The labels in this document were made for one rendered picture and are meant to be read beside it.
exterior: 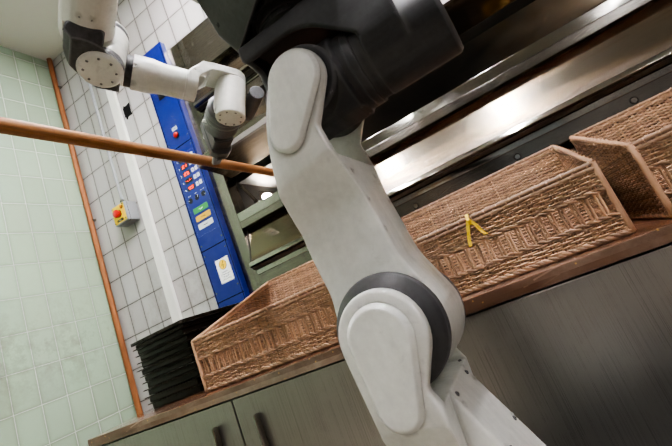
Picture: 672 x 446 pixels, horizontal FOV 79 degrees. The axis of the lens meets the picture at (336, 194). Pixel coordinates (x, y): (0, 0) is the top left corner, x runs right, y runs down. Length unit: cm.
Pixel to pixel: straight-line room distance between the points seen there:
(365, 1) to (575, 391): 76
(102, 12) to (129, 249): 161
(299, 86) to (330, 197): 15
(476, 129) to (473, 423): 107
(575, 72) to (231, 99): 104
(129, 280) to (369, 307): 193
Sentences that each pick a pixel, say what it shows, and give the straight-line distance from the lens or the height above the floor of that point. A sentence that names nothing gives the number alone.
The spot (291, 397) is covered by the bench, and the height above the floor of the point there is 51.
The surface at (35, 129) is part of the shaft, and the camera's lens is 97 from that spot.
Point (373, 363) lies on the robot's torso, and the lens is 50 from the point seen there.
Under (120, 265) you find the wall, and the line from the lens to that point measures 237.
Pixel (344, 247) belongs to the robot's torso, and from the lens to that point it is 54.
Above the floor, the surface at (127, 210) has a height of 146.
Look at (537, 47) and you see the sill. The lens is 152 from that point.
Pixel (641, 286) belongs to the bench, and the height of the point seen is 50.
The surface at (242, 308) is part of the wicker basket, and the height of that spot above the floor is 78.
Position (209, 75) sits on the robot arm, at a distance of 100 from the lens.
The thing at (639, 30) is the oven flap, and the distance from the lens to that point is 157.
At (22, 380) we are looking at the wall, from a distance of 217.
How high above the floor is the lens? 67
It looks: 14 degrees up
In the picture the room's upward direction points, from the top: 23 degrees counter-clockwise
